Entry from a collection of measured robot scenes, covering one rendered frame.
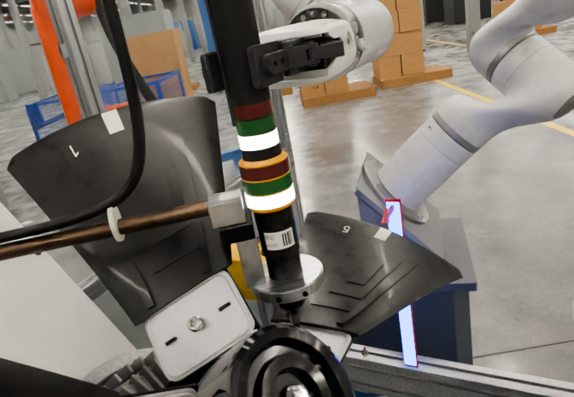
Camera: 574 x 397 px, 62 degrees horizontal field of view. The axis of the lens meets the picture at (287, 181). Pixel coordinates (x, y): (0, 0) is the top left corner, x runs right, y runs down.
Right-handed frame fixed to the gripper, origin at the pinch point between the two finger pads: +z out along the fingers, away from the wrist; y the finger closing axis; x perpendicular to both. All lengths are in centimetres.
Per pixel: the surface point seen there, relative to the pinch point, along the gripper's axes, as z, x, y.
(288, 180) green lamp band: 0.0, -9.8, -2.4
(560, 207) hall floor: -296, -142, -30
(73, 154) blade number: 1.6, -6.3, 21.7
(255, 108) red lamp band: 1.2, -3.1, -1.3
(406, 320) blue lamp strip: -35, -49, 0
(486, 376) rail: -38, -60, -13
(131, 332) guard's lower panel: -34, -64, 70
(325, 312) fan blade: -5.6, -27.1, -0.7
